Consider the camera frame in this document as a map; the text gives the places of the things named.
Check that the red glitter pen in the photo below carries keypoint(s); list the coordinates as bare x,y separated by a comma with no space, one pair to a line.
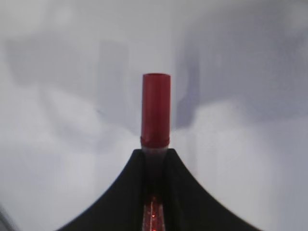
155,138

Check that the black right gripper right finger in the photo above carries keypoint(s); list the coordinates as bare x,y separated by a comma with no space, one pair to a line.
189,207

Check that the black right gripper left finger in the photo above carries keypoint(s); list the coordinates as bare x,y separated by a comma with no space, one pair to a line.
120,208

